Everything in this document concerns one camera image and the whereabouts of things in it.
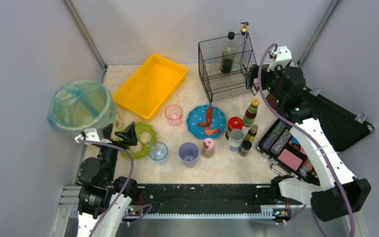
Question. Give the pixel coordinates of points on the yellow cap sauce bottle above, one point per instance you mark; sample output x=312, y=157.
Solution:
x=251, y=113

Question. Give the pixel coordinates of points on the pink lid spice jar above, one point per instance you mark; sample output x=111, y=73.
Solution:
x=208, y=148

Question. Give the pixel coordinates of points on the small yellow oil bottle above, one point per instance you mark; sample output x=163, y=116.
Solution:
x=251, y=134

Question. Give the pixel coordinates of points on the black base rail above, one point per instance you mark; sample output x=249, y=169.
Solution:
x=209, y=201

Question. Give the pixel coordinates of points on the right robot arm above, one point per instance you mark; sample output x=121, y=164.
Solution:
x=339, y=191

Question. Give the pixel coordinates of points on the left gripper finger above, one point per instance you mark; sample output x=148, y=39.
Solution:
x=130, y=134
x=123, y=142

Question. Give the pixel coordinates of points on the purple plastic cup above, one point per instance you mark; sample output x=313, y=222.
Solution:
x=189, y=153

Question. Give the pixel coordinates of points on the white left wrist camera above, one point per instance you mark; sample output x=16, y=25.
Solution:
x=90, y=134

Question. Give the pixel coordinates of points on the pink transparent cup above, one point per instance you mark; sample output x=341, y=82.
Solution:
x=173, y=114

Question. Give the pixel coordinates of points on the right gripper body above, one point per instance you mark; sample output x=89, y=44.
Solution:
x=252, y=78

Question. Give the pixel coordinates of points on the gold pump clear bottle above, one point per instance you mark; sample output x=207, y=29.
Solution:
x=240, y=47

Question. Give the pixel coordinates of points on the white steamed bun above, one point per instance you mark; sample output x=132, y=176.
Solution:
x=145, y=137
x=136, y=148

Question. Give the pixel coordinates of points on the small black lid jar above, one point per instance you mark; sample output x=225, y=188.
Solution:
x=245, y=148

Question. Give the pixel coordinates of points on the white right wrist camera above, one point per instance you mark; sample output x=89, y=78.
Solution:
x=281, y=56

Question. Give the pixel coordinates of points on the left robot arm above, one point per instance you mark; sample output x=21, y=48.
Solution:
x=103, y=200

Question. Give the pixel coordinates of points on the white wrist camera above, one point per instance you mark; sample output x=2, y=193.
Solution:
x=90, y=134
x=281, y=56

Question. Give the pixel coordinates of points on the sliced sausage piece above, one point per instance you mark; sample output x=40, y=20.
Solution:
x=208, y=128

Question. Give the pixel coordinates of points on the green dotted plate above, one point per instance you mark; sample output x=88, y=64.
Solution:
x=144, y=127

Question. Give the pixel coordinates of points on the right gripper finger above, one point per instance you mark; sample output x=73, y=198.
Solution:
x=249, y=79
x=254, y=69

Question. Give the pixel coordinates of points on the red lid sauce jar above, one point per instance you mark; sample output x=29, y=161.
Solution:
x=233, y=123

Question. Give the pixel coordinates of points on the black wire rack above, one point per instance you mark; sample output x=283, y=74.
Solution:
x=217, y=85

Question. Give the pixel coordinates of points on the trash bin with green bag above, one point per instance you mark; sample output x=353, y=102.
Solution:
x=81, y=105

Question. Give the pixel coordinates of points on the red sausage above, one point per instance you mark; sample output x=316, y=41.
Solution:
x=209, y=114

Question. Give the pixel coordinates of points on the brown metronome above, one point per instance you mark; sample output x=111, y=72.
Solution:
x=272, y=101

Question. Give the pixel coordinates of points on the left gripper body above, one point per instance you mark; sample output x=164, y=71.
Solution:
x=111, y=141

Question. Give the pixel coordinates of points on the blue dotted plate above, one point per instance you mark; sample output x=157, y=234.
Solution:
x=198, y=114

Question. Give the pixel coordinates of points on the black poker chip case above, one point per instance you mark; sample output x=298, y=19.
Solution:
x=338, y=124

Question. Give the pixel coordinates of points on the black cap dark bottle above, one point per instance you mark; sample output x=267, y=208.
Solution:
x=228, y=53

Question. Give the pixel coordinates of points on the silver lid white can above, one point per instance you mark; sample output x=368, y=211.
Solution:
x=235, y=140

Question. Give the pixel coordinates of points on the blue transparent cup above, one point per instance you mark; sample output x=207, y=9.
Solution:
x=158, y=152

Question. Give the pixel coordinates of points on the yellow plastic tray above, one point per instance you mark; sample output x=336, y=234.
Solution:
x=150, y=86

